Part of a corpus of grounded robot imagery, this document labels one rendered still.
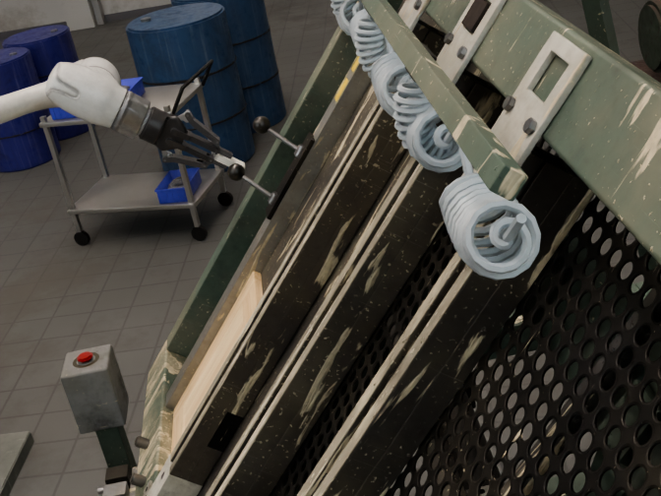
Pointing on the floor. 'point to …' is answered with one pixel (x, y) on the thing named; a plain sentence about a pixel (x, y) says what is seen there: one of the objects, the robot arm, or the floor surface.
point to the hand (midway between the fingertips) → (229, 160)
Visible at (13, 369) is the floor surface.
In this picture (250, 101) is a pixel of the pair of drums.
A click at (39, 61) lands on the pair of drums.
